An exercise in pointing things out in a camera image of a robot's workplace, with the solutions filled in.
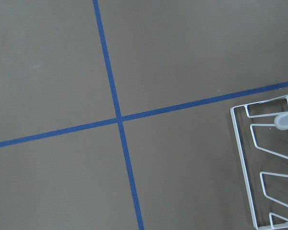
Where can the white wire cup holder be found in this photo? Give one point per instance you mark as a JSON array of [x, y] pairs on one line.
[[261, 132]]

